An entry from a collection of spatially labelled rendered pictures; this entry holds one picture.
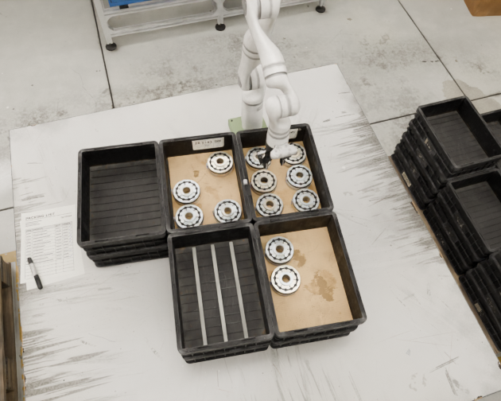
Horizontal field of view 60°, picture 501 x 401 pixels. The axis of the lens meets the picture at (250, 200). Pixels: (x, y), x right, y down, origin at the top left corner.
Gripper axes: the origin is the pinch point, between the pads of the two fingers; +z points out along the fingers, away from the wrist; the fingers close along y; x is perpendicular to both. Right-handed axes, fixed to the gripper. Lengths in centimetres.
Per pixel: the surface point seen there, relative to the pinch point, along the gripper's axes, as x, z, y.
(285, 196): 7.1, 14.2, -3.8
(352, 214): 16.5, 27.3, -31.6
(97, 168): -26, 14, 64
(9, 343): 7, 95, 133
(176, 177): -13.1, 14.1, 35.1
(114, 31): -187, 82, 48
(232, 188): -1.7, 14.2, 15.2
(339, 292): 49, 14, -9
